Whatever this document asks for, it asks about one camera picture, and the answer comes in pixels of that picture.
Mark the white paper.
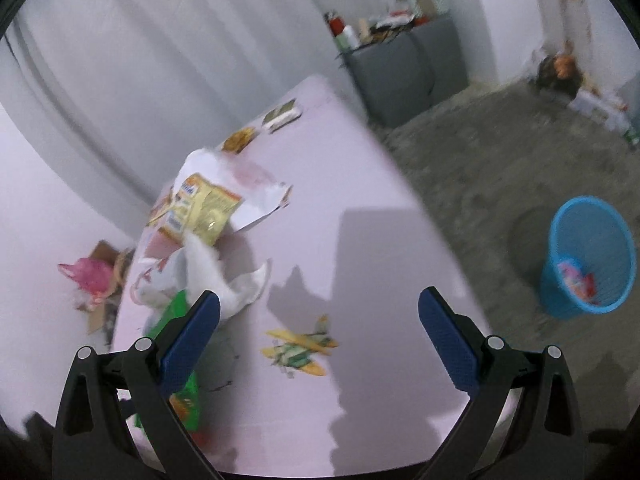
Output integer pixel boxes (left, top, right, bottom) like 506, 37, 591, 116
129, 148, 291, 321

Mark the yellow snack wrapper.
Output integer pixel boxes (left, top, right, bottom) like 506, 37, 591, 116
148, 174, 243, 246

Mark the green snack bag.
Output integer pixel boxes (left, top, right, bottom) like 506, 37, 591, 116
143, 290, 201, 434

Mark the pink printed tablecloth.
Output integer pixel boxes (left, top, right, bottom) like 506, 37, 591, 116
110, 74, 516, 479

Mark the red pink snack bag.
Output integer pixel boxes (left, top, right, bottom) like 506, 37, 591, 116
556, 258, 597, 304

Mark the grey storage cabinet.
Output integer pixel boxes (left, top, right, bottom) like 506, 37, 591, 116
342, 15, 469, 128

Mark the cardboard box pink bag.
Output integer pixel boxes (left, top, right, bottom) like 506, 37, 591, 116
56, 240, 134, 346

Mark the rolled calendar poster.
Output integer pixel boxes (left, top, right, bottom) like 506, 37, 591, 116
538, 0, 592, 63

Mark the blue mesh trash basket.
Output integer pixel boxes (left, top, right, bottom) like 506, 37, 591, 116
538, 196, 637, 318

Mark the small olive white box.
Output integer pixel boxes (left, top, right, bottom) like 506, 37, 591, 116
262, 99, 303, 133

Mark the grey curtain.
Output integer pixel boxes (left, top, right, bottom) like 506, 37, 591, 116
0, 0, 381, 241

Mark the dark snack box floor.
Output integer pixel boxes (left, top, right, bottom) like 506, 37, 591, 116
535, 54, 582, 99

